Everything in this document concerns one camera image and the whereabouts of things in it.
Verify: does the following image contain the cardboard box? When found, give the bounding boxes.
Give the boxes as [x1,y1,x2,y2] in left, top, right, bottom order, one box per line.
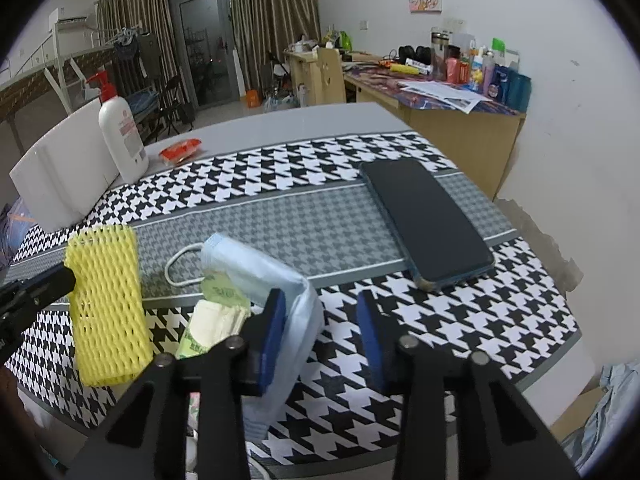
[550,385,606,441]

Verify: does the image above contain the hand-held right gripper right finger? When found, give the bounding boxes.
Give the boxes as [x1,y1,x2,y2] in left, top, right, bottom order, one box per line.
[356,289,583,480]

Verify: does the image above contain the white lotion pump bottle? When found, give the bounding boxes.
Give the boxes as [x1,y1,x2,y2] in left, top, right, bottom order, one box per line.
[85,71,150,184]

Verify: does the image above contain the hanging dark clothes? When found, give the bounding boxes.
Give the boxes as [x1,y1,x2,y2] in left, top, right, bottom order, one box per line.
[112,35,161,81]

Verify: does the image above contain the dark thermos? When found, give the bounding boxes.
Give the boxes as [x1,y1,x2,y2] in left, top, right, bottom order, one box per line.
[431,27,451,81]

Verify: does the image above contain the light wooden desk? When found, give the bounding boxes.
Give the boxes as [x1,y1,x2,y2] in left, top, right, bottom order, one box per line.
[284,49,351,107]

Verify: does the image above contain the houndstooth table cloth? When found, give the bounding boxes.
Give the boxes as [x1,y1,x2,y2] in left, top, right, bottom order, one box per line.
[0,131,583,480]

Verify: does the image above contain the yellow foam net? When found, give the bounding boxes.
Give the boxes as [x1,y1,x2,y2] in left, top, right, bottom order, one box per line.
[64,225,153,387]

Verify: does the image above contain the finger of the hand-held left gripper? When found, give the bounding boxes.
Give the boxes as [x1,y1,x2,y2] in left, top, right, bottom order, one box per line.
[0,266,77,311]

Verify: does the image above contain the black folding chair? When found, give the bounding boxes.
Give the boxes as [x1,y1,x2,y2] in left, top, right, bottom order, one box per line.
[150,75,196,136]

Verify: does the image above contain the dark smartphone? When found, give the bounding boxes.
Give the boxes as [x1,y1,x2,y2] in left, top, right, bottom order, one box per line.
[359,157,496,292]

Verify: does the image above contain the white foam box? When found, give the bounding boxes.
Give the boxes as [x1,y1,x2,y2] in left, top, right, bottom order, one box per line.
[9,96,121,233]

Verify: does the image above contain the white air conditioner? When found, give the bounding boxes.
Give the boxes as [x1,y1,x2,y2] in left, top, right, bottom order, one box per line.
[49,6,98,28]

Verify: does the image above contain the white metal bunk bed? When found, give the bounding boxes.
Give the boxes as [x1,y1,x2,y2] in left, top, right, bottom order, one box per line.
[0,25,166,156]

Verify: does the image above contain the orange snack packet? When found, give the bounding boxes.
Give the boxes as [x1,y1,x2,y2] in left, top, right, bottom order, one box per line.
[159,138,202,163]

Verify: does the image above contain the wooden smiley chair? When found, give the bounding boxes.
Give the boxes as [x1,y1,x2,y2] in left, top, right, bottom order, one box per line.
[316,46,347,106]

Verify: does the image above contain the green tissue pack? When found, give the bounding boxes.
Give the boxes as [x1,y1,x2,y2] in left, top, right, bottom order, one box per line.
[175,270,253,361]

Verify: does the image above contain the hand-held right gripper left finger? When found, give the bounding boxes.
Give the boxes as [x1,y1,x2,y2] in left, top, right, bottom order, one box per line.
[65,287,288,480]

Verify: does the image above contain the glass balcony door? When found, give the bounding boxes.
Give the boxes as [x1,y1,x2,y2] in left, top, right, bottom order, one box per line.
[167,0,241,111]

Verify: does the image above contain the brown curtain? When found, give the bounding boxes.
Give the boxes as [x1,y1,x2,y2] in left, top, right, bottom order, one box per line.
[96,0,193,126]
[229,0,322,93]

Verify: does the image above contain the wooden desk patterned top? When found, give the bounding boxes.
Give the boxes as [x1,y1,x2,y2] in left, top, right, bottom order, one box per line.
[342,62,527,201]

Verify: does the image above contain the teal bottle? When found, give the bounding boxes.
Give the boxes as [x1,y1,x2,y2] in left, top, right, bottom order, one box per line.
[507,72,532,113]

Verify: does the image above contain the light blue face mask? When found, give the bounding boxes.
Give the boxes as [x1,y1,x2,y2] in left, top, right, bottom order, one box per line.
[165,232,326,441]

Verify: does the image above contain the light blue clothes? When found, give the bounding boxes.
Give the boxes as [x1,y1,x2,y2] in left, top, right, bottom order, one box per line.
[560,362,640,480]

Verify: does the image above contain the white papers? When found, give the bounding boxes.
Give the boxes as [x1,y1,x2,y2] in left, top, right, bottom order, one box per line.
[400,80,493,113]

